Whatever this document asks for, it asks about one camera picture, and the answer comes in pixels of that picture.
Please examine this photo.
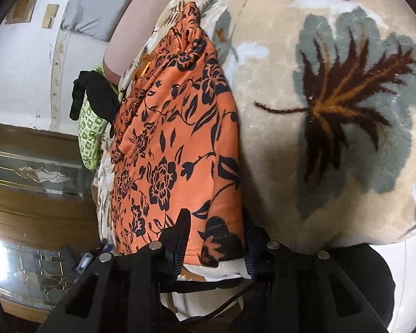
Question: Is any beige leaf print blanket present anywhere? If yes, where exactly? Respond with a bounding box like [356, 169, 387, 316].
[93, 0, 416, 316]

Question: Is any green patterned pillow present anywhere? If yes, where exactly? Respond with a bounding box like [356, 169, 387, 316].
[78, 66, 120, 170]

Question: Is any framed wall panel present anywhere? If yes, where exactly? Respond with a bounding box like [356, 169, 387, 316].
[5, 0, 46, 25]

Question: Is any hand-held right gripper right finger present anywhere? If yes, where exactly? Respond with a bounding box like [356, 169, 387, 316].
[229, 209, 385, 333]

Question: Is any black cloth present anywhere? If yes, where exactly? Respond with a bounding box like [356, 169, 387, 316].
[69, 70, 121, 138]

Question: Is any grey pillow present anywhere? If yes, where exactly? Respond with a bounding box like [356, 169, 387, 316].
[60, 0, 154, 41]

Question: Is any wall switch plate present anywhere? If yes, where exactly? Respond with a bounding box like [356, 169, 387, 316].
[43, 3, 60, 28]

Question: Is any orange floral cloth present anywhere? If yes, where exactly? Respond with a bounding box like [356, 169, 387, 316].
[109, 2, 247, 268]

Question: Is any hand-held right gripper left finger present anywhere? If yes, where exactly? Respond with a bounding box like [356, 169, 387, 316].
[38, 209, 192, 333]

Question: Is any pink cushion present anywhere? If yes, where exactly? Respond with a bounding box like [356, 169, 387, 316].
[103, 0, 202, 84]

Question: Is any wooden wardrobe with glass doors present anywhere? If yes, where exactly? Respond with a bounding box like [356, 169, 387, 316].
[0, 121, 105, 324]

